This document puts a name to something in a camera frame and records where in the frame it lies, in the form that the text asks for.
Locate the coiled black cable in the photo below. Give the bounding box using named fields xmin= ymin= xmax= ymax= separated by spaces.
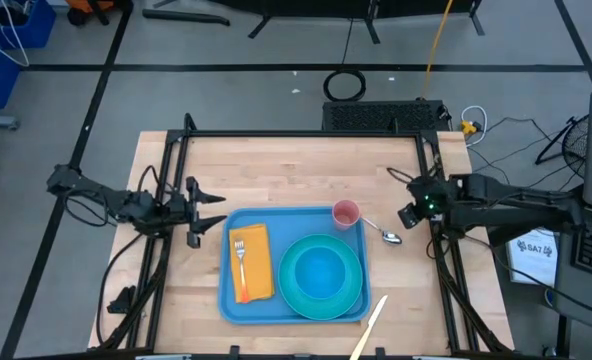
xmin=323 ymin=68 xmax=368 ymax=103

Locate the black clamp bracket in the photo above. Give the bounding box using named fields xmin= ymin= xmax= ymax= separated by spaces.
xmin=106 ymin=284 xmax=137 ymax=315

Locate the black bar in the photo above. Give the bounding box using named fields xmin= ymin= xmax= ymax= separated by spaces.
xmin=142 ymin=8 xmax=231 ymax=27

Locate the yellow cable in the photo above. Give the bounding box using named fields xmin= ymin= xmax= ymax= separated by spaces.
xmin=419 ymin=0 xmax=455 ymax=100

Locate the orange object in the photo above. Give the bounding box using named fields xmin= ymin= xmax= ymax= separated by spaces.
xmin=65 ymin=0 xmax=120 ymax=15

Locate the black wire fan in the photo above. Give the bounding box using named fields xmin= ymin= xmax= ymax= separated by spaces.
xmin=534 ymin=113 xmax=591 ymax=180

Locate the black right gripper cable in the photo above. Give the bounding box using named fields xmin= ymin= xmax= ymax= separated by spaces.
xmin=386 ymin=166 xmax=418 ymax=185

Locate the pink plastic cup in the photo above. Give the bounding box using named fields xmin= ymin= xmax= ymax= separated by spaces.
xmin=331 ymin=199 xmax=362 ymax=231

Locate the black panel on stand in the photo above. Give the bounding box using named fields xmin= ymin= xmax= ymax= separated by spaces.
xmin=153 ymin=0 xmax=486 ymax=45

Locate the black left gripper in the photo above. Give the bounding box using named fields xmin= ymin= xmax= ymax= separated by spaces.
xmin=168 ymin=175 xmax=229 ymax=250

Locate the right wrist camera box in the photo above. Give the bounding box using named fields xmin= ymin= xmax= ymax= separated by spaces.
xmin=397 ymin=202 xmax=420 ymax=231

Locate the turquoise plastic plate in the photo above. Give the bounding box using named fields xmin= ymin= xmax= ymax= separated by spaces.
xmin=277 ymin=233 xmax=365 ymax=321

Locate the orange cloth napkin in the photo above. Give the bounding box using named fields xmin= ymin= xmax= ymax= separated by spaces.
xmin=228 ymin=223 xmax=276 ymax=305

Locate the metal spoon orange handle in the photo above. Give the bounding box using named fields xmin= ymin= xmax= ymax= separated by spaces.
xmin=359 ymin=215 xmax=404 ymax=246

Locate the metal fork orange handle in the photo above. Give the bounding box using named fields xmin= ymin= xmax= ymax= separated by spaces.
xmin=233 ymin=238 xmax=251 ymax=304

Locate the white printed paper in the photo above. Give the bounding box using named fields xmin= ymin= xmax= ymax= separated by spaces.
xmin=505 ymin=227 xmax=560 ymax=289

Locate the black metal frame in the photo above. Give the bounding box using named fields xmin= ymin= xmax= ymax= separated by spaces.
xmin=93 ymin=112 xmax=515 ymax=357

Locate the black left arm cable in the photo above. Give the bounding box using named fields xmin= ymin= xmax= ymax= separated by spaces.
xmin=95 ymin=232 xmax=150 ymax=346

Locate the cream plastic knife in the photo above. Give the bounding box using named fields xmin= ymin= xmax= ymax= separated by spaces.
xmin=349 ymin=294 xmax=389 ymax=360

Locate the blue plastic tray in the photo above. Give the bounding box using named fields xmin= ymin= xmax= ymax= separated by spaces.
xmin=217 ymin=206 xmax=372 ymax=325

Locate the blue plastic bowl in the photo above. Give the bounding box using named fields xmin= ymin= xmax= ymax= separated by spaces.
xmin=294 ymin=244 xmax=347 ymax=300

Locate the white cable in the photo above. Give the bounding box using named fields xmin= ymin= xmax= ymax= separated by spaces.
xmin=459 ymin=104 xmax=489 ymax=147

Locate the black perforated box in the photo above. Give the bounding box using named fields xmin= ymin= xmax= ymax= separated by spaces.
xmin=321 ymin=99 xmax=451 ymax=134

